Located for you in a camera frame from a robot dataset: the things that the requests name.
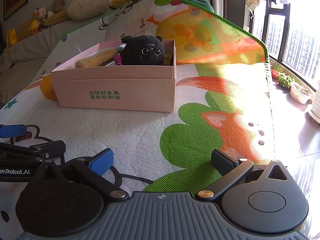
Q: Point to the beige rolled pillow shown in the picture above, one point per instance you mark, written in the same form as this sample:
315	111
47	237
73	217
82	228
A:
87	8

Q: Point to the yellow toy backpack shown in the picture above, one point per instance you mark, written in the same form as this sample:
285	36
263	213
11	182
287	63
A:
12	37

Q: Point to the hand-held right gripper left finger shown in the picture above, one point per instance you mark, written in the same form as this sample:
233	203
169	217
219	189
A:
101	162

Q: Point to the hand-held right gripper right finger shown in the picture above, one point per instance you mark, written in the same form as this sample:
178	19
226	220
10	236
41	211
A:
223	162

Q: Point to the green leafy potted plant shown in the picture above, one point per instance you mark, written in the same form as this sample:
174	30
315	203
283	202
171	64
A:
286	80

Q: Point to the black window frame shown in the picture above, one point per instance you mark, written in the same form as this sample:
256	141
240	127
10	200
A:
286	37

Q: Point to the square yellow cushion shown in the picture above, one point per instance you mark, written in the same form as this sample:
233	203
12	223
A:
26	28

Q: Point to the red pot with grass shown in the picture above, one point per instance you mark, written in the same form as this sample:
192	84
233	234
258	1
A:
276	73

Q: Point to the small white plush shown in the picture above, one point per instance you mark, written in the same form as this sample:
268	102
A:
50	13

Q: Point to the grey covered sofa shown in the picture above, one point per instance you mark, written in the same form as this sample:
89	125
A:
25	55

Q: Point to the silver metal tin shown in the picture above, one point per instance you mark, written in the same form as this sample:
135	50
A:
111	63

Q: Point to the black plush toy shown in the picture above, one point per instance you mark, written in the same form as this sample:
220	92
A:
142	52

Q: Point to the pink cardboard box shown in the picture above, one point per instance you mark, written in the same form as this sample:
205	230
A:
112	85

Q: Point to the fuzzy yellow sock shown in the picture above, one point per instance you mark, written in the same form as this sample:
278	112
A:
95	58

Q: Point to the white bowl planter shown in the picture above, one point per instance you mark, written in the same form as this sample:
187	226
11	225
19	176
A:
301	95

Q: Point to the yellow plush duck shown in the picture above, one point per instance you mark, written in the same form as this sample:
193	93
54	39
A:
34	23

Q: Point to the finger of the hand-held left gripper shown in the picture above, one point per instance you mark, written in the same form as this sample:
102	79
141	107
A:
53	148
12	131

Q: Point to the brown plush bunny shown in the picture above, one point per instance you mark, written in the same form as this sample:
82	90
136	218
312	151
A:
59	3

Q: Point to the colourful cartoon play mat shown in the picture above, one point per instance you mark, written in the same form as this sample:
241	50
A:
125	135

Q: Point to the tall white plant pot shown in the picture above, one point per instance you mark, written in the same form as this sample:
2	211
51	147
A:
315	112

